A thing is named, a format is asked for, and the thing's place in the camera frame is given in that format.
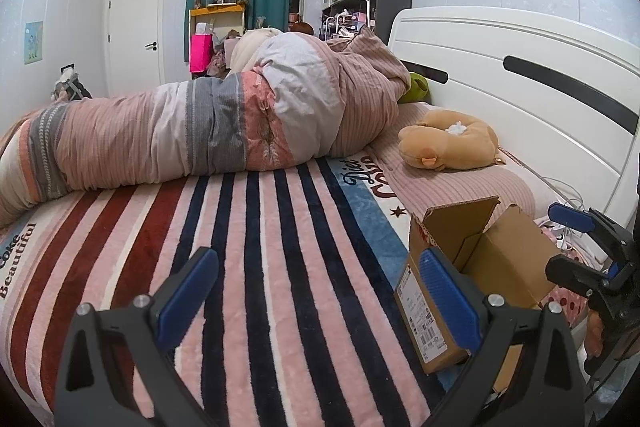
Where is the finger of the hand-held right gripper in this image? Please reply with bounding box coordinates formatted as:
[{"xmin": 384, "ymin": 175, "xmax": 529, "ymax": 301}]
[
  {"xmin": 547, "ymin": 203, "xmax": 640, "ymax": 268},
  {"xmin": 545, "ymin": 254, "xmax": 632, "ymax": 303}
]

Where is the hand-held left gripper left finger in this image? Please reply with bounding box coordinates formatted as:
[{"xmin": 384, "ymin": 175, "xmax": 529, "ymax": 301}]
[{"xmin": 54, "ymin": 247, "xmax": 221, "ymax": 427}]

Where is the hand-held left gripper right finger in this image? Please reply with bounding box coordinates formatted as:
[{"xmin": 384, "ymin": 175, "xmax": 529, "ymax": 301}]
[{"xmin": 418, "ymin": 248, "xmax": 587, "ymax": 427}]

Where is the brown cardboard box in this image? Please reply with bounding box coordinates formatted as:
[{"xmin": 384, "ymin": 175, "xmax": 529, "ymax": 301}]
[{"xmin": 394, "ymin": 196, "xmax": 563, "ymax": 395}]

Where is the person's right hand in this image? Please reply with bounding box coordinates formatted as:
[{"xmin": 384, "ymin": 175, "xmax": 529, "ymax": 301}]
[{"xmin": 586, "ymin": 309, "xmax": 607, "ymax": 358}]

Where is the pink dotted sheet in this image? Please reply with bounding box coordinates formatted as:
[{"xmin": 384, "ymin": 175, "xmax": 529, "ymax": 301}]
[{"xmin": 535, "ymin": 214, "xmax": 601, "ymax": 338}]

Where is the striped blanket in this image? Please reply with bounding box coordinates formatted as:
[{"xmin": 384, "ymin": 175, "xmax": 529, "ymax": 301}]
[{"xmin": 0, "ymin": 152, "xmax": 451, "ymax": 427}]

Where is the pink striped pillow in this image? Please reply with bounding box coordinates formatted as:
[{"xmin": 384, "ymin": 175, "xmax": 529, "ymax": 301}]
[{"xmin": 372, "ymin": 102, "xmax": 561, "ymax": 233}]

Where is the tan plush toy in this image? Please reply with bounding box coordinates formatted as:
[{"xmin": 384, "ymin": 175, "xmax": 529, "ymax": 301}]
[{"xmin": 398, "ymin": 109, "xmax": 506, "ymax": 172}]

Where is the rolled pink grey comforter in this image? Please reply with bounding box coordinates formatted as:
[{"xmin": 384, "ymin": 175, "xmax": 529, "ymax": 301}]
[{"xmin": 0, "ymin": 27, "xmax": 413, "ymax": 228}]

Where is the white bed headboard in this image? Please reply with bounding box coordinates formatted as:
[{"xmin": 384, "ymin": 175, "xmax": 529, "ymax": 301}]
[{"xmin": 387, "ymin": 6, "xmax": 640, "ymax": 233}]

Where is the green plush toy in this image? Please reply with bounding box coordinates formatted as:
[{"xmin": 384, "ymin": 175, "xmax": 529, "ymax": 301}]
[{"xmin": 397, "ymin": 72, "xmax": 431, "ymax": 105}]

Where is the dark bag on floor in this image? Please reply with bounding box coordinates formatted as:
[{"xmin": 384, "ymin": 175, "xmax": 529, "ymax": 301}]
[{"xmin": 50, "ymin": 67, "xmax": 93, "ymax": 104}]

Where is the pink gift bag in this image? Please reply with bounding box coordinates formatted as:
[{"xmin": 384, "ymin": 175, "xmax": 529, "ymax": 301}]
[{"xmin": 189, "ymin": 33, "xmax": 213, "ymax": 74}]

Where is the cream cushion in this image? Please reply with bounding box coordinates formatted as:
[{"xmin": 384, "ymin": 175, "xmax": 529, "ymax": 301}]
[{"xmin": 227, "ymin": 27, "xmax": 281, "ymax": 75}]

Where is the white door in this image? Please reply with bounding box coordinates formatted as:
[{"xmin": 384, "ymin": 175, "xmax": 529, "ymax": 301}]
[{"xmin": 106, "ymin": 0, "xmax": 166, "ymax": 98}]

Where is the yellow shelf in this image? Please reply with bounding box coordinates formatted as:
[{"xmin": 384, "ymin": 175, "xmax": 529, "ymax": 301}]
[{"xmin": 188, "ymin": 3, "xmax": 247, "ymax": 62}]

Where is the white cable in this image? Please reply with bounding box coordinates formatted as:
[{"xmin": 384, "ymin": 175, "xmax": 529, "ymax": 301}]
[{"xmin": 520, "ymin": 162, "xmax": 586, "ymax": 238}]

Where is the small blue wall poster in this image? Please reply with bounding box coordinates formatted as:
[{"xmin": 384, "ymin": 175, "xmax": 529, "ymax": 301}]
[{"xmin": 24, "ymin": 21, "xmax": 44, "ymax": 66}]

